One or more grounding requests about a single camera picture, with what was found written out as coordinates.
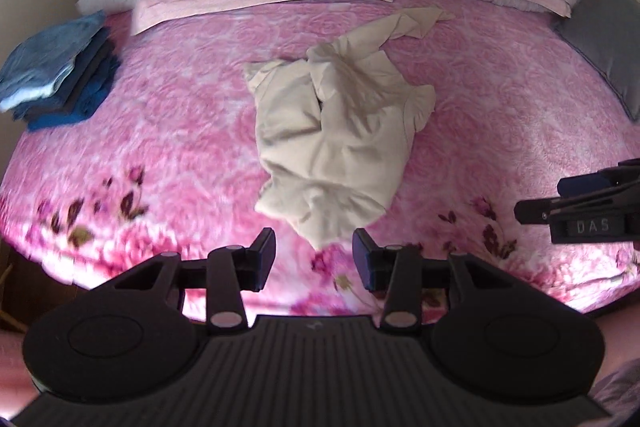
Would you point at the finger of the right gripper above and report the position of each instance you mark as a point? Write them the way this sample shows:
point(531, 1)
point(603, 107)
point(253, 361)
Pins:
point(608, 205)
point(574, 186)

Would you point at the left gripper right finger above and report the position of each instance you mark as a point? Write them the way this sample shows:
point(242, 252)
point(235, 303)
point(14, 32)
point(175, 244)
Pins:
point(395, 271)

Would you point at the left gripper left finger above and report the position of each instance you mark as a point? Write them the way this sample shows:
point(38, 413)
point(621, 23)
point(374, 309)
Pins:
point(229, 271)

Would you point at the cream white garment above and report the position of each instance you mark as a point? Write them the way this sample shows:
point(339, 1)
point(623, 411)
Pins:
point(334, 130)

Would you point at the stack of folded blue clothes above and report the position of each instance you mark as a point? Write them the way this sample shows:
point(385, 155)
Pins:
point(61, 75)

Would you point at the blue grey square cushion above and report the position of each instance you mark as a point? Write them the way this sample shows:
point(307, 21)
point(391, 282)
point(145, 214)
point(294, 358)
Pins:
point(606, 34)

